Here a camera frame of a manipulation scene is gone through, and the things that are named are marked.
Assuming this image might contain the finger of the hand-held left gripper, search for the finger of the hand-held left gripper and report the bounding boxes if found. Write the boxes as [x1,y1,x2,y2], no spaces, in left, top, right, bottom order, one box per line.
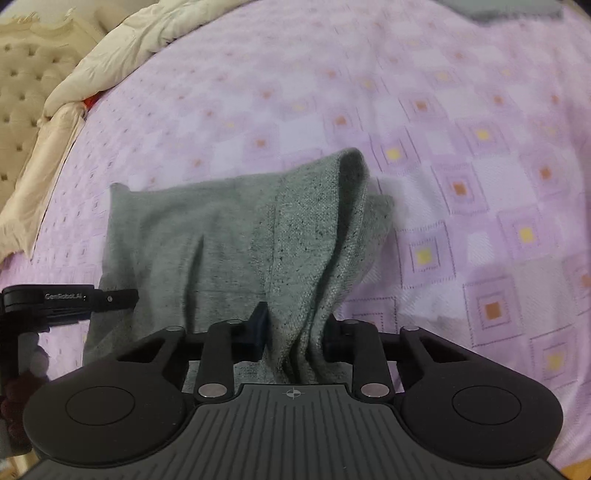
[95,288,140,311]

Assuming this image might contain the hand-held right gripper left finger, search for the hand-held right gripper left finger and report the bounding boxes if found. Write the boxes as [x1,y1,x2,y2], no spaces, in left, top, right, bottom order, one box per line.
[115,302,269,402]

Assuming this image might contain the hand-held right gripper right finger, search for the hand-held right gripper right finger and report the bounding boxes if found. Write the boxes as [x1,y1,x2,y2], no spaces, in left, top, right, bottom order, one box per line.
[322,318,465,402]

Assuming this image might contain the grey speckled pants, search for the grey speckled pants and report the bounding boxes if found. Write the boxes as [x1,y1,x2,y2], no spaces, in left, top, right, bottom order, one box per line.
[83,148,396,387]

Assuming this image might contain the person's left hand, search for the person's left hand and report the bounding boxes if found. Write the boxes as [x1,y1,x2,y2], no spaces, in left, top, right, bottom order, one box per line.
[19,333,51,378]

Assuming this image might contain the cream satin pillow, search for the cream satin pillow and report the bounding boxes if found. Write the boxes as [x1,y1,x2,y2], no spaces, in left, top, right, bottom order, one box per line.
[0,102,87,260]

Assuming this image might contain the beige tufted headboard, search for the beige tufted headboard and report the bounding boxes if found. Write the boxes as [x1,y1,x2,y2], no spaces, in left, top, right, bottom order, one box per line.
[0,18,108,209]

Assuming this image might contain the cream duvet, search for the cream duvet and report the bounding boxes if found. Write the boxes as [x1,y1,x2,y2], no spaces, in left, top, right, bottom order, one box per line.
[44,0,219,117]

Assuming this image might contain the pink checkered bed sheet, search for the pink checkered bed sheet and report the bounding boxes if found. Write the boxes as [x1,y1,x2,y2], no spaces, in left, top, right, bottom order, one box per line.
[0,0,591,468]

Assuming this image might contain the folded grey cloth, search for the folded grey cloth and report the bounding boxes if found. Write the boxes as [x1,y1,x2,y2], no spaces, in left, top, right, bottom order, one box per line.
[436,0,565,25]

